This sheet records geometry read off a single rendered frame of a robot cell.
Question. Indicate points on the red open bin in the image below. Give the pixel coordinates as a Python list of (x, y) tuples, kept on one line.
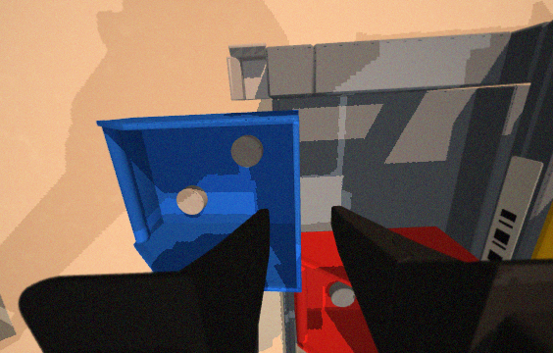
[(321, 326)]

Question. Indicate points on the blue bin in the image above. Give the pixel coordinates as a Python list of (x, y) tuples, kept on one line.
[(153, 166)]

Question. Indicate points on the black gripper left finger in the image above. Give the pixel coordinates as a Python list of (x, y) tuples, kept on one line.
[(212, 305)]

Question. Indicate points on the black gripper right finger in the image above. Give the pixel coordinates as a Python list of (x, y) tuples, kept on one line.
[(416, 300)]

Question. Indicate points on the grey metal rack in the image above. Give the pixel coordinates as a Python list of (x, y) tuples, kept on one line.
[(419, 158)]

